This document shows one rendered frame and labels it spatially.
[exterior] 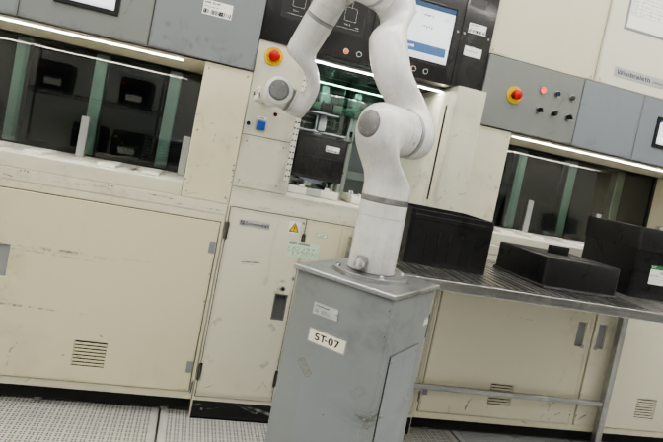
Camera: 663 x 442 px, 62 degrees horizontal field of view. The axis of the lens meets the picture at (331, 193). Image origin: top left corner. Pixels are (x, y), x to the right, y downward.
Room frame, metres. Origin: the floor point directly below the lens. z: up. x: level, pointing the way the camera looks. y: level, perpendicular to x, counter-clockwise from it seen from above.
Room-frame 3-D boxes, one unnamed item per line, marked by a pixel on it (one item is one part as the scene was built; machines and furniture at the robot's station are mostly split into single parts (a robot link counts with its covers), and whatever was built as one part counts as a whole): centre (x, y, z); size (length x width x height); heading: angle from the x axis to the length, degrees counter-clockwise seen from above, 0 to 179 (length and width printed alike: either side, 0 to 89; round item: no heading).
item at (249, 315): (2.48, 0.03, 0.98); 0.95 x 0.88 x 1.95; 14
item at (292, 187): (2.34, 0.10, 0.89); 0.22 x 0.21 x 0.04; 14
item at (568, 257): (1.89, -0.81, 0.83); 0.29 x 0.29 x 0.13; 16
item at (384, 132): (1.35, -0.11, 1.07); 0.19 x 0.12 x 0.24; 137
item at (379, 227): (1.37, -0.13, 0.85); 0.19 x 0.19 x 0.18
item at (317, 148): (2.34, 0.10, 1.06); 0.24 x 0.20 x 0.32; 105
